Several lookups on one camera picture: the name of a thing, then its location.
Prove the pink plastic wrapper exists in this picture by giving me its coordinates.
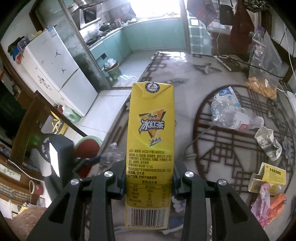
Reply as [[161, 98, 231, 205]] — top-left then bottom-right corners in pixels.
[[251, 184, 271, 230]]

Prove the black hanging bag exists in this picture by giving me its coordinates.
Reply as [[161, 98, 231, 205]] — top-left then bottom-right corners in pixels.
[[218, 4, 235, 26]]

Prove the clear plastic bag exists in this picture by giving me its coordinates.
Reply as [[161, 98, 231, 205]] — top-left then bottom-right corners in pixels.
[[119, 74, 139, 82]]

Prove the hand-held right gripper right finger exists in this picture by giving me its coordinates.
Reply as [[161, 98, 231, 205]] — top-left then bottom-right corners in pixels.
[[172, 161, 270, 241]]

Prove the teal kitchen cabinet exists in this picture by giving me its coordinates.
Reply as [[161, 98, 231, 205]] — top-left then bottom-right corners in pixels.
[[88, 18, 191, 68]]

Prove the yellow cardboard box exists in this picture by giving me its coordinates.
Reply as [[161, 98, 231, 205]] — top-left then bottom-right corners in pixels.
[[248, 162, 287, 194]]

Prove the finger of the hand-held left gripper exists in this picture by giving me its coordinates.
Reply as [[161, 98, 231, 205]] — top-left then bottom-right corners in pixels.
[[74, 156, 102, 170]]

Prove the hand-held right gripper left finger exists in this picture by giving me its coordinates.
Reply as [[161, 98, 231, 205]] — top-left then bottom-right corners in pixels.
[[26, 160, 127, 241]]

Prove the green trash bin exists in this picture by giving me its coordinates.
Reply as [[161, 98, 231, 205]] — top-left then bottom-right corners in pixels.
[[103, 58, 122, 81]]

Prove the plastic bottle with purple cap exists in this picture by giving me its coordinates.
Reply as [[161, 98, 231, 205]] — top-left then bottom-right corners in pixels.
[[248, 26, 265, 70]]

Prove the white refrigerator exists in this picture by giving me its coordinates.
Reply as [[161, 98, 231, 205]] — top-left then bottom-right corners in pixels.
[[21, 26, 99, 117]]

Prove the crumpled paper cup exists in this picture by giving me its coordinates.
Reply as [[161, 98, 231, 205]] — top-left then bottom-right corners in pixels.
[[254, 127, 282, 162]]

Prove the range hood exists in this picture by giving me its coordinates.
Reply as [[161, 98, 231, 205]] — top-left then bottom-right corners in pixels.
[[79, 5, 98, 30]]

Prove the green detergent bottle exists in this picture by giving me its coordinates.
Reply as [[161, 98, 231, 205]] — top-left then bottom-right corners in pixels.
[[62, 105, 81, 123]]

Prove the red basin with green rim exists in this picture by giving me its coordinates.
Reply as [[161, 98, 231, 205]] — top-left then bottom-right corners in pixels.
[[73, 137, 103, 178]]

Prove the red hanging cloth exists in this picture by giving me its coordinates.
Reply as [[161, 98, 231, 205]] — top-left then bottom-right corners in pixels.
[[229, 0, 255, 55]]

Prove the crushed clear plastic bottle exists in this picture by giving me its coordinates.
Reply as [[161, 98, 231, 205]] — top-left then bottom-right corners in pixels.
[[98, 142, 126, 174]]

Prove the blue white plastic packet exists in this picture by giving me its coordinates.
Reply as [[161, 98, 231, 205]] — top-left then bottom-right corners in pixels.
[[213, 86, 242, 108]]

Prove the clear bottle with red label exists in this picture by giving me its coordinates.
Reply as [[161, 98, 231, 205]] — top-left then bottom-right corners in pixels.
[[211, 101, 265, 131]]

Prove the white bead string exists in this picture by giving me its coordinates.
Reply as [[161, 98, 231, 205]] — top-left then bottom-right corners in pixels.
[[8, 159, 44, 180]]

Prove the clear bag of orange snacks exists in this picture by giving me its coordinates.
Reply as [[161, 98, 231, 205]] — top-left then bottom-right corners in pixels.
[[245, 31, 284, 100]]

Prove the yellow tea carton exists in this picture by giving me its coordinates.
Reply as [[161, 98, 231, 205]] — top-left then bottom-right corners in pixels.
[[125, 81, 174, 230]]

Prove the plaid hanging cloth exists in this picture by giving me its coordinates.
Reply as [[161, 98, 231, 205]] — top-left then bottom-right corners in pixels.
[[187, 0, 219, 27]]

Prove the orange snack wrapper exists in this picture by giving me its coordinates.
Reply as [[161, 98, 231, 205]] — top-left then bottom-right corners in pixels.
[[266, 193, 287, 229]]

